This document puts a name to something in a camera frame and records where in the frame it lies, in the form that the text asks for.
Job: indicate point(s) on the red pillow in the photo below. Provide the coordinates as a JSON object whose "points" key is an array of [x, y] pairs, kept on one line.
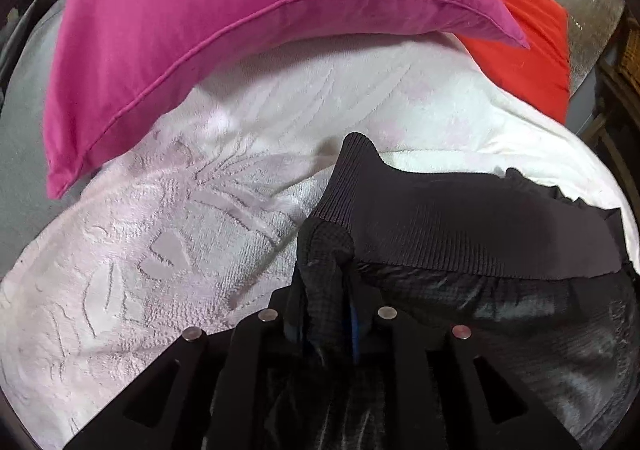
{"points": [[530, 44]]}

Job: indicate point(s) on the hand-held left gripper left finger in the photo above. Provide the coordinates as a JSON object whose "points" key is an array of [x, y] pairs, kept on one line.
{"points": [[250, 360]]}

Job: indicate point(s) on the wicker wooden shelf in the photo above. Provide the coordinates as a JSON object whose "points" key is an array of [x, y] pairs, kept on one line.
{"points": [[620, 79]]}

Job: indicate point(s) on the white embossed blanket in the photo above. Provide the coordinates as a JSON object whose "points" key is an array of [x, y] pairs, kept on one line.
{"points": [[200, 190]]}

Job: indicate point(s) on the pink pillow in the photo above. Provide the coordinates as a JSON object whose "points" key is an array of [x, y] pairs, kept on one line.
{"points": [[200, 19]]}

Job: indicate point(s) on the black puffer jacket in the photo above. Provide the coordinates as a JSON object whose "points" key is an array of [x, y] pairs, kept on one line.
{"points": [[475, 230]]}

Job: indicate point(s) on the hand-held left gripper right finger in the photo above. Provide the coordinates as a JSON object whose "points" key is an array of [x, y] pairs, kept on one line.
{"points": [[356, 335]]}

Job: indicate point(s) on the grey sheet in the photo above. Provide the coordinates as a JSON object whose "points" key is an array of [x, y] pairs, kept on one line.
{"points": [[25, 129]]}

